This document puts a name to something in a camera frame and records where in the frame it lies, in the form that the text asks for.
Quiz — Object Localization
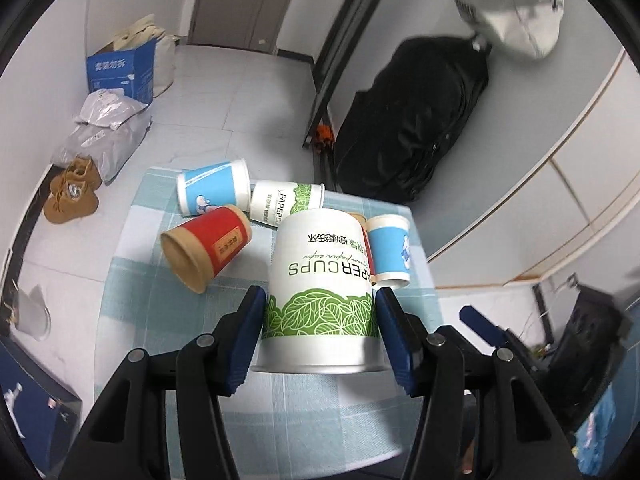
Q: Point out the blue bunny cup right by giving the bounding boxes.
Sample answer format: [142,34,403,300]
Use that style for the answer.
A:
[367,214,411,288]

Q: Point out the blue bunny cup lying back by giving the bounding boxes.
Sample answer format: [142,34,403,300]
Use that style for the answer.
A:
[176,159,250,217]

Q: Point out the blue jordan shoe box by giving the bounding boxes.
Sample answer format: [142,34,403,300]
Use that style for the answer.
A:
[0,337,81,476]

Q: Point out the brown suede shoe far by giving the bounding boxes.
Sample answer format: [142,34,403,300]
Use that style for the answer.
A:
[50,157,102,194]

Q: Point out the grey plastic mailer bags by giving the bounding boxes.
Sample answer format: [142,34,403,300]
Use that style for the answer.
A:
[51,89,152,184]

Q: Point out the white green leaf paper cup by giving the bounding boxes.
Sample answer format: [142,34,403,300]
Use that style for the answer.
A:
[253,208,388,375]

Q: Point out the blue white checkered tablecloth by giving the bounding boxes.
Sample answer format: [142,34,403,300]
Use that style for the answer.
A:
[94,168,421,479]

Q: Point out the blue cardboard box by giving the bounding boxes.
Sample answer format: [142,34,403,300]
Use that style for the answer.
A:
[86,39,156,104]

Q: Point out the red kraft cup right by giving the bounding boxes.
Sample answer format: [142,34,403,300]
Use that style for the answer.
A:
[350,212,376,285]

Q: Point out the small white trash bin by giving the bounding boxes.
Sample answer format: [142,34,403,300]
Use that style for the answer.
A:
[13,285,51,341]

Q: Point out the white wardrobe with wood trim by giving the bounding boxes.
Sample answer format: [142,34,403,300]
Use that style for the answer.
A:
[428,51,639,290]

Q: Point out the beige canvas tote bag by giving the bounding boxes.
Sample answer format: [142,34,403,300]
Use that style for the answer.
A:
[112,14,177,98]

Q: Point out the brown suede shoe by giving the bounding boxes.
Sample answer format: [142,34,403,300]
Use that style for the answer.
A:
[50,157,102,194]
[43,181,99,224]

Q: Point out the grey entrance door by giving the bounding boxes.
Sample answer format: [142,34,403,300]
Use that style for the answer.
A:
[188,0,291,54]

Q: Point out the black framed glass door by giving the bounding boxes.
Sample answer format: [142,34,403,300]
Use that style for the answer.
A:
[303,0,381,148]

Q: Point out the white shoulder bag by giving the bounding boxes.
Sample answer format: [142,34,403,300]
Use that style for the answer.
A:
[454,0,564,61]

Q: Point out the red kraft cup lying left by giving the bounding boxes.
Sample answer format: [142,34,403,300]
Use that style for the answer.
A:
[160,205,252,294]

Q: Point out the brown suede shoe near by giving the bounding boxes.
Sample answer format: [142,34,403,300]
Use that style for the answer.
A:
[43,181,99,224]

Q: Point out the black hanging backpack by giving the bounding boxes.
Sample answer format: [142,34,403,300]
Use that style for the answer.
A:
[334,35,491,204]

